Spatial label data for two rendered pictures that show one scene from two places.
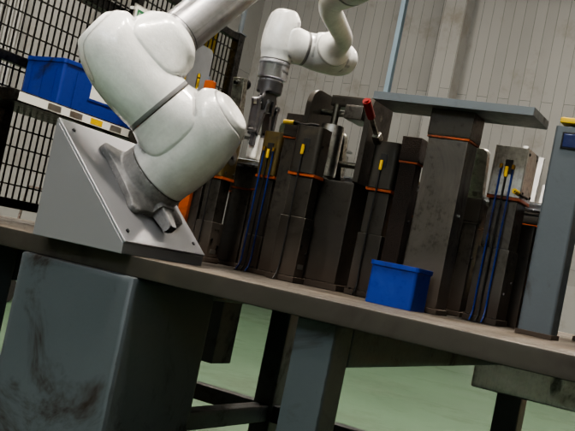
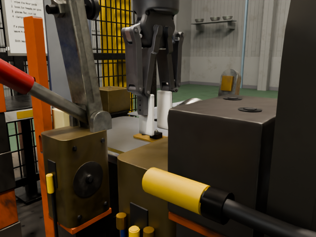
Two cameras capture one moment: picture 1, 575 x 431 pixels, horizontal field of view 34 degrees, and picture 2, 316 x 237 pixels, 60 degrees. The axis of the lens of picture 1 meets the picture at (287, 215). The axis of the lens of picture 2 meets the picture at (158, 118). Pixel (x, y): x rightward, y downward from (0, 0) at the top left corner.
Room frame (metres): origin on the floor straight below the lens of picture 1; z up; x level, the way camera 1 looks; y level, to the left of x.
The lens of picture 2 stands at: (2.23, 0.03, 1.15)
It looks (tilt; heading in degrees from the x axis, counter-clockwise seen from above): 13 degrees down; 11
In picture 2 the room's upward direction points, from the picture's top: straight up
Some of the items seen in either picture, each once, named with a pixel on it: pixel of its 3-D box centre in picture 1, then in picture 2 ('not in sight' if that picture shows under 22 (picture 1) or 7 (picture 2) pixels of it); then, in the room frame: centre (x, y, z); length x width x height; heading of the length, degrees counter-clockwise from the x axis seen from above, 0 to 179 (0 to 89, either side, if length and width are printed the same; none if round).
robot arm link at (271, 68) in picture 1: (273, 71); not in sight; (2.69, 0.13, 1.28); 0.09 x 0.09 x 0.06
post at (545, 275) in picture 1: (556, 233); not in sight; (1.94, -0.56, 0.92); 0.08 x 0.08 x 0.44; 62
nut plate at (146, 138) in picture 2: not in sight; (155, 136); (2.69, 0.13, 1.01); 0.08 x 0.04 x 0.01; 61
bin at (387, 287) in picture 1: (398, 286); not in sight; (1.98, -0.26, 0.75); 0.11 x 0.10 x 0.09; 62
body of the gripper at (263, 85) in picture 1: (268, 96); (155, 19); (2.69, 0.13, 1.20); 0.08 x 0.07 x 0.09; 152
